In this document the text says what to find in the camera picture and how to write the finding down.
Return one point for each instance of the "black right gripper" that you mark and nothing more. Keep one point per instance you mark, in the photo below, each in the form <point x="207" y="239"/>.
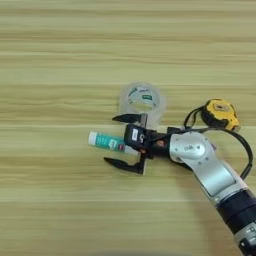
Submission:
<point x="158" y="144"/>

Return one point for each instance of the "green white glue stick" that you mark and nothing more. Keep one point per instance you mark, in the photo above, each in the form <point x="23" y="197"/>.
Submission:
<point x="103" y="140"/>

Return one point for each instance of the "clear adhesive tape roll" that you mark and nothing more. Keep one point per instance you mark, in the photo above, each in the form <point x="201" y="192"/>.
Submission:
<point x="159" y="110"/>

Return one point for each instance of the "yellow black tape measure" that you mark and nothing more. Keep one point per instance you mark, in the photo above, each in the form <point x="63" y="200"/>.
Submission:
<point x="220" y="115"/>

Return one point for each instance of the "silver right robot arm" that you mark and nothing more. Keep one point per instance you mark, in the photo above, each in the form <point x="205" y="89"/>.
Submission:
<point x="213" y="170"/>

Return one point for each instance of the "black box with white label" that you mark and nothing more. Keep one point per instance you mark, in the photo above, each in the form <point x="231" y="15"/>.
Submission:
<point x="133" y="135"/>

